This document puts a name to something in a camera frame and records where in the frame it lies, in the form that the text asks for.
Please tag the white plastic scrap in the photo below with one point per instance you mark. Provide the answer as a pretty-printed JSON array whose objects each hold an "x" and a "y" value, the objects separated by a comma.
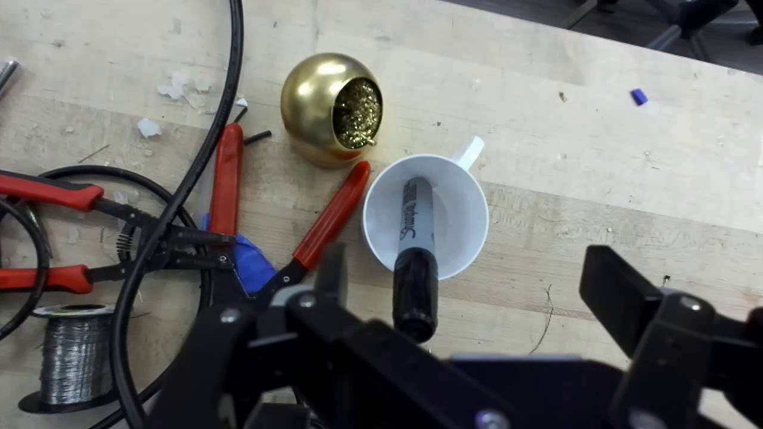
[
  {"x": 148, "y": 126},
  {"x": 174, "y": 87}
]

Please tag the small blue plastic bit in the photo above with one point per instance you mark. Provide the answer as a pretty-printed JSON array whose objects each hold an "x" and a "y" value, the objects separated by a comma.
[{"x": 638, "y": 95}]

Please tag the gold ball tip cleaner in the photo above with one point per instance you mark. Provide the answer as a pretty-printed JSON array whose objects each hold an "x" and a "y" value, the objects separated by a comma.
[{"x": 313, "y": 97}]

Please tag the black grey marker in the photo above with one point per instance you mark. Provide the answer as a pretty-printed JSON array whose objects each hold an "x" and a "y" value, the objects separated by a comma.
[{"x": 416, "y": 293}]

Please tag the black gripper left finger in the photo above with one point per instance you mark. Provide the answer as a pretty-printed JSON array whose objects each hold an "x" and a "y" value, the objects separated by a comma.
[{"x": 263, "y": 366}]

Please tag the blue tape piece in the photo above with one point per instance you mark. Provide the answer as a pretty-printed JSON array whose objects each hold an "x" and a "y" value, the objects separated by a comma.
[{"x": 254, "y": 265}]

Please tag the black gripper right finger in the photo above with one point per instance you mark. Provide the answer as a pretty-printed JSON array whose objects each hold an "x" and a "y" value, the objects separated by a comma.
[{"x": 692, "y": 357}]

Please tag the silver metal piece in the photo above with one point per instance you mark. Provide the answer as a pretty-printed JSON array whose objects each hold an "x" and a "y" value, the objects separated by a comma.
[{"x": 6, "y": 75}]

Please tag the white mug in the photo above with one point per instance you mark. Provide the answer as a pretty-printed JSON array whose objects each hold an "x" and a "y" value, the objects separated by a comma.
[{"x": 461, "y": 215}]

